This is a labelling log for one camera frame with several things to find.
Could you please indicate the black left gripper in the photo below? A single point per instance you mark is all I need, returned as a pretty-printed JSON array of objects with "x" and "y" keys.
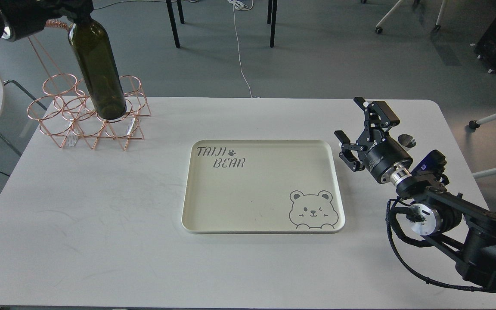
[{"x": 25, "y": 17}]

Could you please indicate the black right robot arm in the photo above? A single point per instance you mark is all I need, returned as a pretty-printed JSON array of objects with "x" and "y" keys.
[{"x": 424, "y": 214}]

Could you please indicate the copper wire wine rack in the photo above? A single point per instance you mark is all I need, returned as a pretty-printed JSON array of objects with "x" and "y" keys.
[{"x": 67, "y": 116}]

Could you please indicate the cream bear serving tray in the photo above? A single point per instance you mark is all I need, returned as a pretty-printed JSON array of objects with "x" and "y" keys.
[{"x": 262, "y": 186}]

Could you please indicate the dark green wine bottle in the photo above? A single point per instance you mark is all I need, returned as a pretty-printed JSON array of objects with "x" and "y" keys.
[{"x": 91, "y": 46}]

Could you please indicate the steel double jigger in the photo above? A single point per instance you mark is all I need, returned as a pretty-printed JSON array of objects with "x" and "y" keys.
[{"x": 407, "y": 141}]

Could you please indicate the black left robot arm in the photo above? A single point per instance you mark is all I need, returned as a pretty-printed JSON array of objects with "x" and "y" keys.
[{"x": 22, "y": 18}]

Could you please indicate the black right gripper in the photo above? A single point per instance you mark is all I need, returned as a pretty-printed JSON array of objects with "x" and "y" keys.
[{"x": 384, "y": 153}]

